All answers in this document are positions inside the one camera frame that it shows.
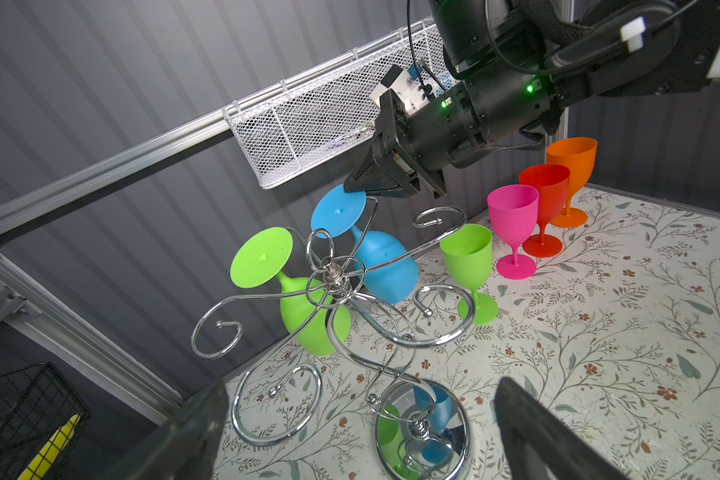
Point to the yellow marker in basket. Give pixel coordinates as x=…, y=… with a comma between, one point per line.
x=50, y=452

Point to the black wire wall basket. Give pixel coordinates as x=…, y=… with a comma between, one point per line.
x=35, y=401

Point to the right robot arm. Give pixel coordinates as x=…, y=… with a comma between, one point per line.
x=517, y=66

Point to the blue wine glass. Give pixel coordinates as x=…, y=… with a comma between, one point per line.
x=338, y=212

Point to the white wire wall basket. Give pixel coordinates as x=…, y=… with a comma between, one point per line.
x=308, y=119

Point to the green wine glass back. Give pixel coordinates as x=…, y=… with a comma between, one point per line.
x=261, y=259

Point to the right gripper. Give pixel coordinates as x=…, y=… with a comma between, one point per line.
x=459, y=128

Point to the pink wine glass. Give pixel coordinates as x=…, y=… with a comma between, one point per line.
x=513, y=211

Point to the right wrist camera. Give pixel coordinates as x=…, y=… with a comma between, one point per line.
x=408, y=90

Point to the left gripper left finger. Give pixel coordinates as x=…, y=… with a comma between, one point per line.
x=184, y=447

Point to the orange wine glass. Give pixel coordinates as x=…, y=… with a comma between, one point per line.
x=578, y=156

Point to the chrome wine glass rack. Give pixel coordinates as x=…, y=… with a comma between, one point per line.
x=369, y=408

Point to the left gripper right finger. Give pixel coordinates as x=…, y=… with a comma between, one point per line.
x=537, y=445

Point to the red wine glass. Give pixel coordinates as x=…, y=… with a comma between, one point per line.
x=552, y=183

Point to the yellow-green wine glass front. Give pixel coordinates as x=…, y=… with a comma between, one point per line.
x=468, y=255

